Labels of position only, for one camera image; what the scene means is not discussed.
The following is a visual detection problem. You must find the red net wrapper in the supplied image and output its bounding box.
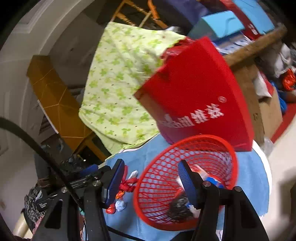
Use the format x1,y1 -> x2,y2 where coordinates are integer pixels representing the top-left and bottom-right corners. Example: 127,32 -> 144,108
119,170 -> 139,193

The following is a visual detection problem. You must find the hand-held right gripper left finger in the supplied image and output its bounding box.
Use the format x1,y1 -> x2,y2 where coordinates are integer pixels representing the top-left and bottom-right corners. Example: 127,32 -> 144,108
31,159 -> 126,241

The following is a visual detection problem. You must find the teal blue box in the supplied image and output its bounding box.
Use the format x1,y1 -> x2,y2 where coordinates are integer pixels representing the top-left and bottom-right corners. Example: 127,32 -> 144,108
190,10 -> 245,40

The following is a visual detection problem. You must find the mustard yellow cabinet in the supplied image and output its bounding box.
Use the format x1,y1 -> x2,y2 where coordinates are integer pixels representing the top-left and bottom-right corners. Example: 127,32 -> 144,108
26,55 -> 111,163

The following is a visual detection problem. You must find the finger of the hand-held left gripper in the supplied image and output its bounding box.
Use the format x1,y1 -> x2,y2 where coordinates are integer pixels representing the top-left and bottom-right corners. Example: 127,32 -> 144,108
67,164 -> 100,186

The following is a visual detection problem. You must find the stack of blue white boxes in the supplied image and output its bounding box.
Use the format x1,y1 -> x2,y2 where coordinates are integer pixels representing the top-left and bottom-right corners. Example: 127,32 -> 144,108
213,35 -> 252,55

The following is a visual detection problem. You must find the wooden shelf board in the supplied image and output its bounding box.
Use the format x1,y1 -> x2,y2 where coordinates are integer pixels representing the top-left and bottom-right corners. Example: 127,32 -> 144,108
222,23 -> 287,67

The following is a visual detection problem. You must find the black cable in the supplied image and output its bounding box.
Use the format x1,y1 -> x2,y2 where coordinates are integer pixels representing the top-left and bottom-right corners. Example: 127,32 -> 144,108
0,117 -> 81,205

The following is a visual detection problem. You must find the black white dotted cloth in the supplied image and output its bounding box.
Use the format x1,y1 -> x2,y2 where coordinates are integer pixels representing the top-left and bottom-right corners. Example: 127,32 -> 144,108
23,186 -> 47,230

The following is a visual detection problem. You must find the white wrapper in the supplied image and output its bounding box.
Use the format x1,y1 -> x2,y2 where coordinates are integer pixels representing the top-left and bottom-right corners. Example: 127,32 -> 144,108
115,200 -> 127,212

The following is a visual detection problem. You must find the light blue cloth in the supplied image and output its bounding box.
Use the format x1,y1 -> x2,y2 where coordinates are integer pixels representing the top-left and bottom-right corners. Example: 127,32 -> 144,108
102,133 -> 270,241

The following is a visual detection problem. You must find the green clover print blanket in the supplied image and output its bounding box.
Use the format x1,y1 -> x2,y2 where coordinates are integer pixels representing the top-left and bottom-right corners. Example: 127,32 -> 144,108
79,22 -> 186,155

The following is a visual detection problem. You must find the blue flat panel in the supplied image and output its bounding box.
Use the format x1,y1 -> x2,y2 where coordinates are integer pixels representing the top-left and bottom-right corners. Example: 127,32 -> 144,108
233,0 -> 275,34

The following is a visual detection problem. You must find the cream leather seat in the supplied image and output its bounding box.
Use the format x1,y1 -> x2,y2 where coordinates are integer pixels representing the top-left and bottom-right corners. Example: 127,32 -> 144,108
13,213 -> 33,239

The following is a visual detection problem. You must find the blue plastic bag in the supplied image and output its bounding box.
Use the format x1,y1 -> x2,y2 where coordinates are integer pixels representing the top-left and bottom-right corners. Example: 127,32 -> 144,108
270,81 -> 288,114

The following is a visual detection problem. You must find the white plastic bag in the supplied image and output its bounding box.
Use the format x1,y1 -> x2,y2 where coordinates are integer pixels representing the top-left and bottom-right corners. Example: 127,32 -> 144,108
261,44 -> 296,78

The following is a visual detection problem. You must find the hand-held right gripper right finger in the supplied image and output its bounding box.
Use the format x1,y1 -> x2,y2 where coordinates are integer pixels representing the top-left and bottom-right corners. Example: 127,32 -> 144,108
178,159 -> 270,241

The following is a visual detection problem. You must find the orange packet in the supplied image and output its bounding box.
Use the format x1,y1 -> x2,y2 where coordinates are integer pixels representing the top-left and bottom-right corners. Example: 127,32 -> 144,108
282,70 -> 296,91

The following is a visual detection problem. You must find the white door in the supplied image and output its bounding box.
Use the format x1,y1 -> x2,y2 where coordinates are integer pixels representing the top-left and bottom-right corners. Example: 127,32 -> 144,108
0,0 -> 97,149

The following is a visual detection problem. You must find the red plastic bag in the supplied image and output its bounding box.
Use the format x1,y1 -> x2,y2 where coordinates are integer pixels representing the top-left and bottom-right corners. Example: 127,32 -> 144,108
159,38 -> 197,61

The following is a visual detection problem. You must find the orange metal rack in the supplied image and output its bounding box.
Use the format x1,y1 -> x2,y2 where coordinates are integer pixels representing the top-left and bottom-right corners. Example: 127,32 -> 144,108
111,0 -> 168,29

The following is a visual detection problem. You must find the black wrapper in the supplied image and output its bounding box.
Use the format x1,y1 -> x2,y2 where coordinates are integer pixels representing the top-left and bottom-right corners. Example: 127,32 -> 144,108
168,196 -> 197,220

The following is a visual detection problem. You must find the red paper bag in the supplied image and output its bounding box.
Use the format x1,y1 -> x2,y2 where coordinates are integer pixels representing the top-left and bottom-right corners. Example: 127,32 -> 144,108
134,37 -> 255,152

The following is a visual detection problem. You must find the red mesh plastic basket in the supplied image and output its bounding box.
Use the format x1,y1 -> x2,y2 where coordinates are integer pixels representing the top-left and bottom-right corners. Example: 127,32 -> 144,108
133,134 -> 238,232

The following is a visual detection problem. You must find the white blue packet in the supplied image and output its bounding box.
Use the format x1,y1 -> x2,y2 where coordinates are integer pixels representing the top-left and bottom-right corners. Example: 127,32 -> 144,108
176,164 -> 224,193

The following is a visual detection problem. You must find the brown cardboard box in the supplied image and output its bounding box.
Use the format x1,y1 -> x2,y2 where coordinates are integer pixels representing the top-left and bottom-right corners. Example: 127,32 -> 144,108
231,62 -> 284,144

